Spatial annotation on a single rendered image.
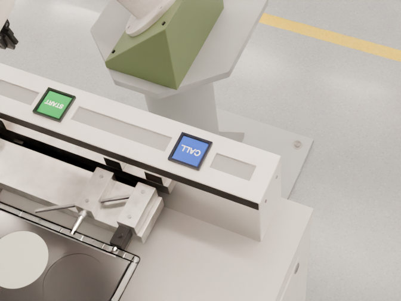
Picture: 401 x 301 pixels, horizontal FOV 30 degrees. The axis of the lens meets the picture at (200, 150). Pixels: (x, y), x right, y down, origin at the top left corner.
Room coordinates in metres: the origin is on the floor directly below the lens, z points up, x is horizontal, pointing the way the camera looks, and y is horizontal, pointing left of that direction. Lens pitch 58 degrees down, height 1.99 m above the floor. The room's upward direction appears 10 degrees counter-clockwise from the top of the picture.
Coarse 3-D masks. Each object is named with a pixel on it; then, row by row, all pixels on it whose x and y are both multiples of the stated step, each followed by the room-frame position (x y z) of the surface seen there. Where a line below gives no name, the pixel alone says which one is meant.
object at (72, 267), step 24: (0, 216) 0.63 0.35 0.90; (48, 240) 0.57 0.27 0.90; (72, 240) 0.56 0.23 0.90; (48, 264) 0.53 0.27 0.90; (72, 264) 0.52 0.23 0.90; (96, 264) 0.51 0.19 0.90; (120, 264) 0.51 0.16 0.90; (0, 288) 0.50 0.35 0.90; (24, 288) 0.49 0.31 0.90; (48, 288) 0.49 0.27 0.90; (72, 288) 0.48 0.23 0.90; (96, 288) 0.47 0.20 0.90
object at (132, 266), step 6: (138, 258) 0.51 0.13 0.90; (132, 264) 0.50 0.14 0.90; (138, 264) 0.50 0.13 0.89; (126, 270) 0.49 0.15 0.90; (132, 270) 0.49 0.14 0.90; (126, 276) 0.48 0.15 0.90; (120, 282) 0.47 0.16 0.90; (126, 282) 0.47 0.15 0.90; (120, 288) 0.46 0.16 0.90; (114, 294) 0.46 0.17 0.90; (120, 294) 0.45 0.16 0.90
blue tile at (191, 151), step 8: (184, 136) 0.68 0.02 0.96; (184, 144) 0.67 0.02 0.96; (192, 144) 0.67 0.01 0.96; (200, 144) 0.66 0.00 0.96; (176, 152) 0.65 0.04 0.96; (184, 152) 0.65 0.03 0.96; (192, 152) 0.65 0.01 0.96; (200, 152) 0.65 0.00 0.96; (184, 160) 0.64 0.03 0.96; (192, 160) 0.64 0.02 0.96
